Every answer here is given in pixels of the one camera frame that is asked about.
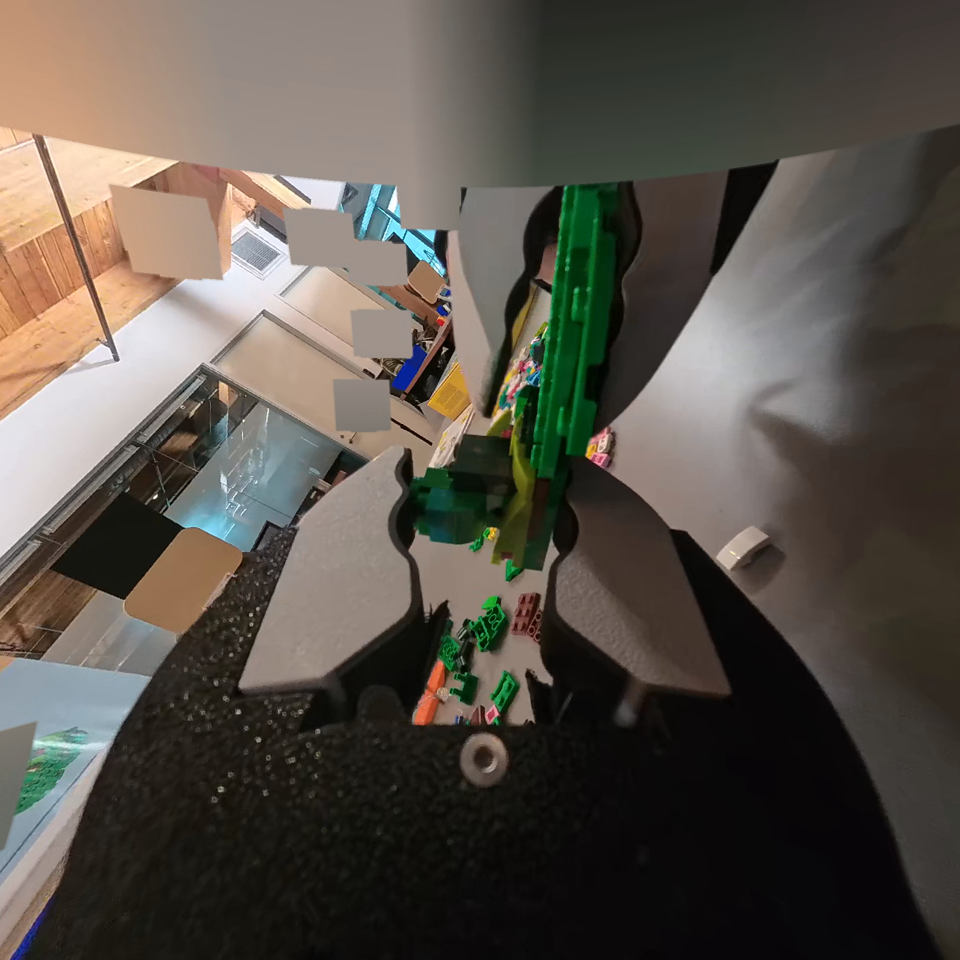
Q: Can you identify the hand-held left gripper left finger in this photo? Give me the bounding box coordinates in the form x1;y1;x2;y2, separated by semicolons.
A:
237;446;421;696

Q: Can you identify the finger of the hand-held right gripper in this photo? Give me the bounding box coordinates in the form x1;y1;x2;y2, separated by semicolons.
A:
587;169;730;445
447;184;564;420

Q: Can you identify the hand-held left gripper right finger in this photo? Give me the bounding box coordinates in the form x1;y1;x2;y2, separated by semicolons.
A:
541;459;734;729

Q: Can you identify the green lego baseplate build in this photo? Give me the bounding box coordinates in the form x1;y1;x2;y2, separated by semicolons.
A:
408;182;624;582

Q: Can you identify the white curved lego brick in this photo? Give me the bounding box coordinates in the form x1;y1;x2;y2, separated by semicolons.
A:
716;526;774;571

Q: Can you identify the orange lego piece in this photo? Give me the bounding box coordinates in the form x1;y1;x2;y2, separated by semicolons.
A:
411;660;449;726

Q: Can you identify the pile of green lego pieces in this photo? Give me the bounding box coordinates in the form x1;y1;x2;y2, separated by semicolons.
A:
435;592;526;706

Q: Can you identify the pile of pastel lego pieces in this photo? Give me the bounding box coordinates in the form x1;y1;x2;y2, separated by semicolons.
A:
491;322;618;468

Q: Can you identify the lego instruction booklet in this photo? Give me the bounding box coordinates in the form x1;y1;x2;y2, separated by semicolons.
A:
429;408;475;468

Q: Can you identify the printed lego picture board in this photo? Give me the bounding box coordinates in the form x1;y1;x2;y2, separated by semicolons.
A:
0;658;155;875

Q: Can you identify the yellow cardboard box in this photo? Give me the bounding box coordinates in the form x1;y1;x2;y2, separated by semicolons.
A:
426;360;472;421

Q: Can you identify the glass partition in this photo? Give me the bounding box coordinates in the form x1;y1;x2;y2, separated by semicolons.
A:
0;363;372;654

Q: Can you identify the black metal rod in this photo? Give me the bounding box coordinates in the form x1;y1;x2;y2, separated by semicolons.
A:
33;135;121;363

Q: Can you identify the white wall vent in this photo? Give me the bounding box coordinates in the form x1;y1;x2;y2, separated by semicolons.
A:
231;227;288;280

